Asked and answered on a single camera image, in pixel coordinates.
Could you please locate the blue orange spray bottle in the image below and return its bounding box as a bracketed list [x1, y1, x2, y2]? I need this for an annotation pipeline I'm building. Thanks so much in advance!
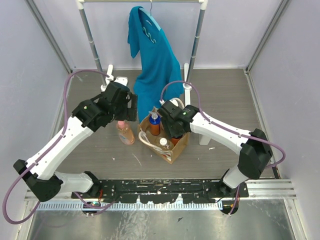
[171, 135, 182, 146]

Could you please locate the teal t-shirt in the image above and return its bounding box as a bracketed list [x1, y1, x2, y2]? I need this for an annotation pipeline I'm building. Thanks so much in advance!
[127, 6, 182, 122]

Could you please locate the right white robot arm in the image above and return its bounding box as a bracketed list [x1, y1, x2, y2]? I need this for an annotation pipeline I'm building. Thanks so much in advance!
[157, 101, 273, 197]

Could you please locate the right aluminium frame post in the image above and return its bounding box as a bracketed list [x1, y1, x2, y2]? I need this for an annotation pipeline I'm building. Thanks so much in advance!
[245, 0, 291, 73]

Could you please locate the aluminium frame post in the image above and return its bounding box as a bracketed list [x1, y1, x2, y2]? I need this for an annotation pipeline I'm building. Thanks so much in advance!
[245, 0, 291, 73]
[24, 0, 73, 74]

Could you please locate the clothes hanger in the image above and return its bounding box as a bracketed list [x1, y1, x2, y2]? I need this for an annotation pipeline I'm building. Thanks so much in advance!
[141, 0, 153, 16]

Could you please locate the aluminium front rail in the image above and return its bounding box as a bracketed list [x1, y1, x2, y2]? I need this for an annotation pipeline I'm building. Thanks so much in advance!
[23, 178, 297, 201]

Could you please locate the white bottle grey cap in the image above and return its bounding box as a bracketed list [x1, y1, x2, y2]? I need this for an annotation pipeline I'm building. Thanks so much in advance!
[198, 134, 211, 146]

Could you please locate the pink cap peach bottle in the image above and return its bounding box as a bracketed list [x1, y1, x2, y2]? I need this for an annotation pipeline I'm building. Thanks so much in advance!
[116, 121, 135, 145]

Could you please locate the blue orange pump bottle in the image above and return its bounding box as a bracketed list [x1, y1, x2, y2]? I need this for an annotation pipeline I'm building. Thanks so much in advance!
[148, 111, 161, 136]

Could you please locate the metal clothes rack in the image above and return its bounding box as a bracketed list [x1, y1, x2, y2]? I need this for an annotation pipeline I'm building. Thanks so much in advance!
[76, 0, 208, 105]

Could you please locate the white slotted cable duct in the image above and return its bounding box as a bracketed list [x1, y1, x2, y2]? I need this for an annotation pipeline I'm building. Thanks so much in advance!
[37, 201, 223, 211]

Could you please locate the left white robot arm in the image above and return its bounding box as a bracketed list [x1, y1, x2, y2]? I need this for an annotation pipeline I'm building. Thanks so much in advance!
[13, 77, 138, 202]

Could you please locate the left aluminium frame post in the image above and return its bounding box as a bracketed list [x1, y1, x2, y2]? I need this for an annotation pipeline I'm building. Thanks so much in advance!
[24, 0, 73, 74]

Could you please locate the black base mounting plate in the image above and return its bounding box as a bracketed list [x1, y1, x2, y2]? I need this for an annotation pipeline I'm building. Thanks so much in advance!
[80, 179, 237, 204]

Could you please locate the white cap clear bottle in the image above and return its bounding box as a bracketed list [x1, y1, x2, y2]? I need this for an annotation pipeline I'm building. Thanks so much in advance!
[155, 137, 174, 151]

